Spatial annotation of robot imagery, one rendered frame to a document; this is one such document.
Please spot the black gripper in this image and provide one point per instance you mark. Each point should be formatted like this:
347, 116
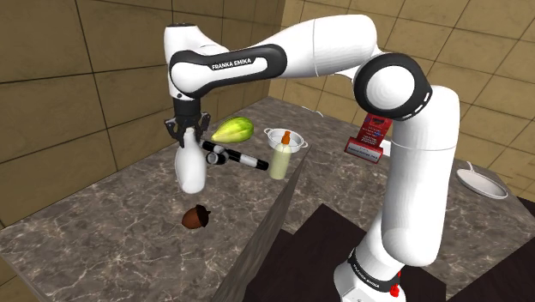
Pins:
187, 112

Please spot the white bottle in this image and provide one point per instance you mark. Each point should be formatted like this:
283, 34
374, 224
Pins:
190, 169

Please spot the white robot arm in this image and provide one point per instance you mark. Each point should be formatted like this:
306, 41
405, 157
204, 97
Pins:
418, 175

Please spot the short black white marker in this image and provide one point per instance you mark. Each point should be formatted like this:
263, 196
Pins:
216, 158

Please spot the green yellow squash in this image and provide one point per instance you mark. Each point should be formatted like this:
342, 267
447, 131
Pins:
234, 129

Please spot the long black white marker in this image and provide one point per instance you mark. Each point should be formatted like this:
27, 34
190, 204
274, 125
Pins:
244, 158

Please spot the brown acorn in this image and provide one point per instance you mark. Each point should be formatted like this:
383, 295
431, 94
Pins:
194, 218

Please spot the pale yellow bottle orange cap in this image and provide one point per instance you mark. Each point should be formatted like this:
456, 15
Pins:
280, 161

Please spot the dark robot stand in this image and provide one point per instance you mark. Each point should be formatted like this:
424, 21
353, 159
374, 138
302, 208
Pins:
309, 259

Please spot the red box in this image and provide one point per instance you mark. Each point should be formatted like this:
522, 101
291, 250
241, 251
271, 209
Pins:
367, 140

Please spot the small white object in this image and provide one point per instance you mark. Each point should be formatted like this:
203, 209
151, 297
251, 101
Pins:
385, 148

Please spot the white plate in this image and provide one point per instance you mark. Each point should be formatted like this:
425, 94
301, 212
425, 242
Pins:
480, 184

